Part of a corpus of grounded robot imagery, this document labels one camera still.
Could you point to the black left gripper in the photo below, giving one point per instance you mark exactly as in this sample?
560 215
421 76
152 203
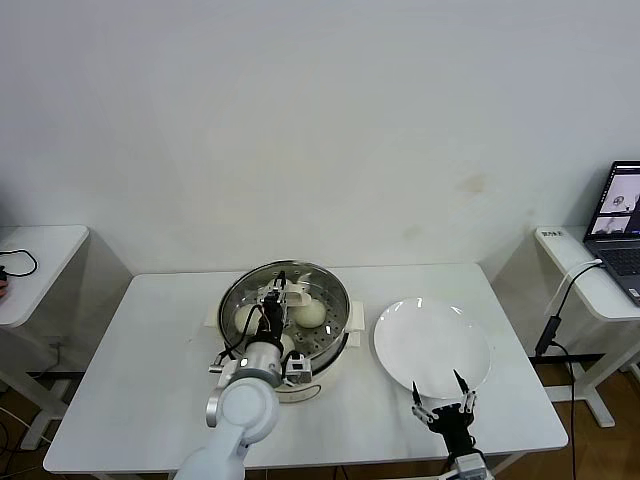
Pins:
272 325

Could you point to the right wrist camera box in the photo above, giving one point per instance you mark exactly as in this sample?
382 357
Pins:
470 465

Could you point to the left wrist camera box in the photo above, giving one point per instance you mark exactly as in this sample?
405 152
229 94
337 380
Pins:
298 369

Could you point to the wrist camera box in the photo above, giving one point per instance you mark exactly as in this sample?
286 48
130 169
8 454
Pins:
470 465
298 369

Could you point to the cream electric cooker pot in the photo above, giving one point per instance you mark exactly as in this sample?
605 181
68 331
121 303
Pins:
327 381

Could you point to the grey open laptop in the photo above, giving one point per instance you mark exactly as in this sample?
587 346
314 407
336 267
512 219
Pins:
620 250

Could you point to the white round plate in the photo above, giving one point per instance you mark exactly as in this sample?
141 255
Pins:
430 345

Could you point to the person hand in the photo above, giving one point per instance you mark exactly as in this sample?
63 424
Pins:
3 289

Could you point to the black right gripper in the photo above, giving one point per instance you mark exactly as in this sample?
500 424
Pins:
452 425

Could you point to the stainless steel steamer basket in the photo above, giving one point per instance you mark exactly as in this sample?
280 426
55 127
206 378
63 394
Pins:
336 357

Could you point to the white side table with mouse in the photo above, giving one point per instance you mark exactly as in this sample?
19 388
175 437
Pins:
45 250

